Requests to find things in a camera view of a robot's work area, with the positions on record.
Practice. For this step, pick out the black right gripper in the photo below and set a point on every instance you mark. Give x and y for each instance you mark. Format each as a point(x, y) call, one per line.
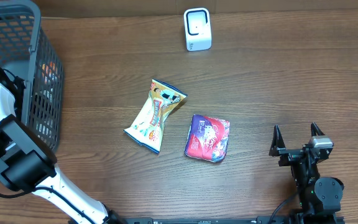
point(276, 149)

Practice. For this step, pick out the purple red snack pack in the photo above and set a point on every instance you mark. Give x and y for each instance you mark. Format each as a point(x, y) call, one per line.
point(207, 138)

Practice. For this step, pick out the yellow snack bag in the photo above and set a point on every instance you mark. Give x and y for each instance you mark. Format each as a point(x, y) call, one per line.
point(148, 127)

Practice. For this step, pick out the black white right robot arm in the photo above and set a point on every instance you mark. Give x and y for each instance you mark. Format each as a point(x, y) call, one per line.
point(320, 197)

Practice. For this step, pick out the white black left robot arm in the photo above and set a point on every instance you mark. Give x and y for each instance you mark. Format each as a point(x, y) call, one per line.
point(29, 166)

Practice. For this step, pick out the white barcode scanner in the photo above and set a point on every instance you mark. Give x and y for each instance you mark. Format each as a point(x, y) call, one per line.
point(197, 26)

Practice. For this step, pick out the orange box in basket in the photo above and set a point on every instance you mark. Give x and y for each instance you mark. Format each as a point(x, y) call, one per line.
point(49, 74)

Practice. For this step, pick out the grey plastic shopping basket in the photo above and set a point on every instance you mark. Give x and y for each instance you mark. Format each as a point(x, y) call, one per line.
point(24, 48)

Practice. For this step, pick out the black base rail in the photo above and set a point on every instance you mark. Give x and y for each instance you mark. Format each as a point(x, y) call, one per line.
point(255, 220)

